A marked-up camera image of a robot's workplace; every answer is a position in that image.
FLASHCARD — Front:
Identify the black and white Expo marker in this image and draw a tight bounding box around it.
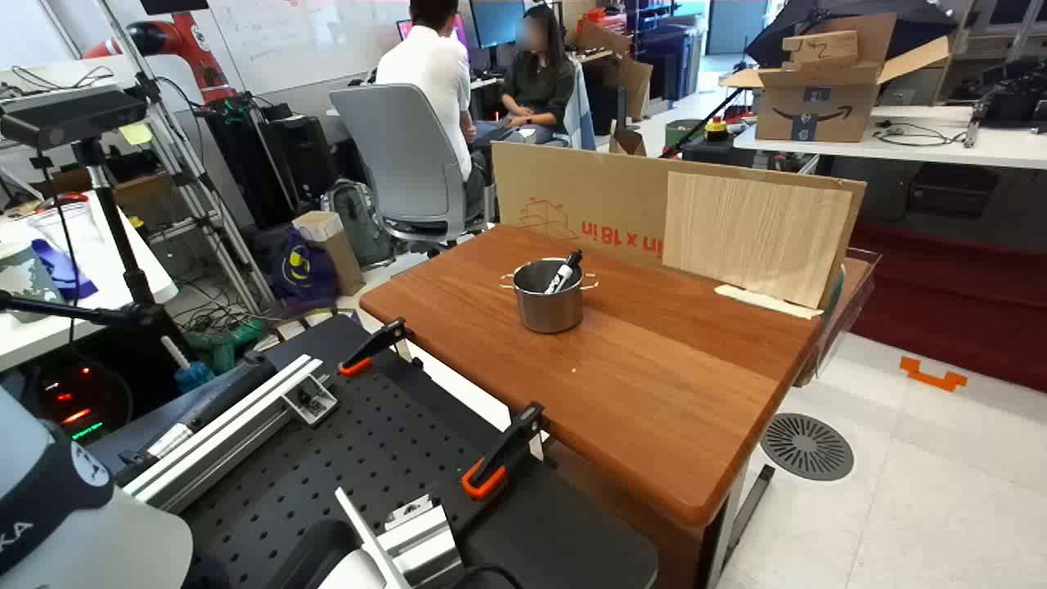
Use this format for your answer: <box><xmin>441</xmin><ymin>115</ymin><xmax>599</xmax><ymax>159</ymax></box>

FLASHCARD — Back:
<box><xmin>544</xmin><ymin>248</ymin><xmax>582</xmax><ymax>296</ymax></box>

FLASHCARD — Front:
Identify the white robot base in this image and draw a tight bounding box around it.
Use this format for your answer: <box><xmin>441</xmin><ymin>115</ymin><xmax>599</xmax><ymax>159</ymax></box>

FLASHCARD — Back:
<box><xmin>0</xmin><ymin>393</ymin><xmax>194</xmax><ymax>589</ymax></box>

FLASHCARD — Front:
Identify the small steel pot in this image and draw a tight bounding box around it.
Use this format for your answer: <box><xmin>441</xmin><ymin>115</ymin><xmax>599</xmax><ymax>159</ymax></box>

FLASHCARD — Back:
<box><xmin>501</xmin><ymin>259</ymin><xmax>599</xmax><ymax>335</ymax></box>

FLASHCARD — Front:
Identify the wooden desk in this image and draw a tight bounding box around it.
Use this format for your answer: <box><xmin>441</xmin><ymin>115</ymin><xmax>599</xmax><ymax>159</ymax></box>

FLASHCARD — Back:
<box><xmin>362</xmin><ymin>227</ymin><xmax>878</xmax><ymax>589</ymax></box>

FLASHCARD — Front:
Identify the brown cardboard sheet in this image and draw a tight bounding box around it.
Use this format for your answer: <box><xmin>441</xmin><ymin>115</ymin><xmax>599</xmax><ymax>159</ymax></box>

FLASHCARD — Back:
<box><xmin>489</xmin><ymin>142</ymin><xmax>870</xmax><ymax>292</ymax></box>

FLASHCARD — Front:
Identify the orange black clamp near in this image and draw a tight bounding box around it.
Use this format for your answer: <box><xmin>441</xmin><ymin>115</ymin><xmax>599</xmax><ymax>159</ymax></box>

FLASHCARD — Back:
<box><xmin>459</xmin><ymin>402</ymin><xmax>545</xmax><ymax>502</ymax></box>

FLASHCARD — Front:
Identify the orange black clamp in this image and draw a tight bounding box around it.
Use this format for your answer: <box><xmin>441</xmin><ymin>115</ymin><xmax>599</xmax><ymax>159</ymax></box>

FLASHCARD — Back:
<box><xmin>338</xmin><ymin>317</ymin><xmax>411</xmax><ymax>376</ymax></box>
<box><xmin>459</xmin><ymin>402</ymin><xmax>545</xmax><ymax>502</ymax></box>

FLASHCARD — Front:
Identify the orange black clamp far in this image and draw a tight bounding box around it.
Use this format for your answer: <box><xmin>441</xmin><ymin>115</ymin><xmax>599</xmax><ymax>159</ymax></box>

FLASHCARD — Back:
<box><xmin>338</xmin><ymin>317</ymin><xmax>411</xmax><ymax>376</ymax></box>

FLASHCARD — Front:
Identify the grey office chair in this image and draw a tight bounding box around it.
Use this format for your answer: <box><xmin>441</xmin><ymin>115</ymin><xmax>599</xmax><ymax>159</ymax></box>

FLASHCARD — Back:
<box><xmin>329</xmin><ymin>87</ymin><xmax>480</xmax><ymax>251</ymax></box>

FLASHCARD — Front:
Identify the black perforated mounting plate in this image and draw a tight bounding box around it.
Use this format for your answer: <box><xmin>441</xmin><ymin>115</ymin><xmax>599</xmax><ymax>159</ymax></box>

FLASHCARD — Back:
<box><xmin>176</xmin><ymin>354</ymin><xmax>658</xmax><ymax>589</ymax></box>

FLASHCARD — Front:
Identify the person in dark shirt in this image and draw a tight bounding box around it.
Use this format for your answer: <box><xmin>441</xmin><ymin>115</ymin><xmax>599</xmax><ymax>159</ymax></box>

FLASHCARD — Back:
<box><xmin>475</xmin><ymin>3</ymin><xmax>575</xmax><ymax>147</ymax></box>

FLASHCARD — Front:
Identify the person in white shirt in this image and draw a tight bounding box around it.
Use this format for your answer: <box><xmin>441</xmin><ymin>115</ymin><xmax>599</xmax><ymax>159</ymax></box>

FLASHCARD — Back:
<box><xmin>377</xmin><ymin>0</ymin><xmax>475</xmax><ymax>177</ymax></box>

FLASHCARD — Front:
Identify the light wooden board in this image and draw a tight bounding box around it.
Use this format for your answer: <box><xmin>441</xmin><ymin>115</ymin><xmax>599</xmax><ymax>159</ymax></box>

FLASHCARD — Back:
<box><xmin>661</xmin><ymin>172</ymin><xmax>863</xmax><ymax>310</ymax></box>

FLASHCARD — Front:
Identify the round floor drain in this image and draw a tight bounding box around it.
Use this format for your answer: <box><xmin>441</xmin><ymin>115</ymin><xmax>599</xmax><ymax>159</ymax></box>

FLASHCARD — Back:
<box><xmin>763</xmin><ymin>413</ymin><xmax>855</xmax><ymax>483</ymax></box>

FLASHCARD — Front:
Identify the open Amazon cardboard box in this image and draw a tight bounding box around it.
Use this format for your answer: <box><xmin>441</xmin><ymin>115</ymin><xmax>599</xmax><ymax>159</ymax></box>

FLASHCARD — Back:
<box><xmin>725</xmin><ymin>15</ymin><xmax>950</xmax><ymax>143</ymax></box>

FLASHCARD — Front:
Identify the white side table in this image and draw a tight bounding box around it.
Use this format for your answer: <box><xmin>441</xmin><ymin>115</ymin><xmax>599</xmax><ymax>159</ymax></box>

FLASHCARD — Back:
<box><xmin>0</xmin><ymin>195</ymin><xmax>130</xmax><ymax>370</ymax></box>

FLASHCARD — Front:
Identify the white back table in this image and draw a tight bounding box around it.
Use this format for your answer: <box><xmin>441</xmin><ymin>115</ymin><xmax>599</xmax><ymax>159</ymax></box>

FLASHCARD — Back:
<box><xmin>735</xmin><ymin>104</ymin><xmax>1047</xmax><ymax>172</ymax></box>

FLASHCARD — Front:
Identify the aluminium extrusion rail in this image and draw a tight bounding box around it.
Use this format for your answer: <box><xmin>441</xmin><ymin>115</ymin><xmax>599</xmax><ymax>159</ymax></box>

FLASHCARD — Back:
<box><xmin>124</xmin><ymin>354</ymin><xmax>338</xmax><ymax>511</ymax></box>

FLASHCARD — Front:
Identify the black camera tripod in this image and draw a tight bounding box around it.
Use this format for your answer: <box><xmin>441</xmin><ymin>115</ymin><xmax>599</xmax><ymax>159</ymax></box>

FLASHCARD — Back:
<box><xmin>0</xmin><ymin>87</ymin><xmax>159</xmax><ymax>327</ymax></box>

